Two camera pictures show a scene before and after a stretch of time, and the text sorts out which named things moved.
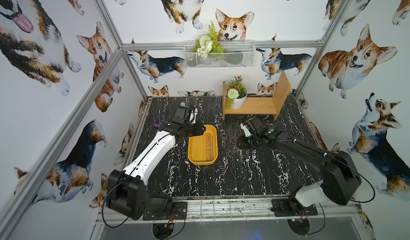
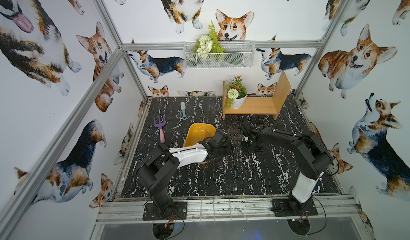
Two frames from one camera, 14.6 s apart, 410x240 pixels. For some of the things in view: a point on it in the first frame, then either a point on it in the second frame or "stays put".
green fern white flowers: x=208 y=44 stays put
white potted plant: x=236 y=94 stays put
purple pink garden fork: x=159 y=124 stays put
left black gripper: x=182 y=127 → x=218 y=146
